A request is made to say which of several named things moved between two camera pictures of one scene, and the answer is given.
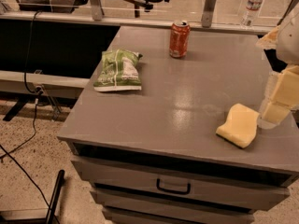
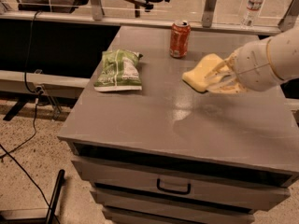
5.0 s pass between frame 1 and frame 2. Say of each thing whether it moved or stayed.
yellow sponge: moved
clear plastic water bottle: stayed
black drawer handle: stayed
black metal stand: stayed
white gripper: moved
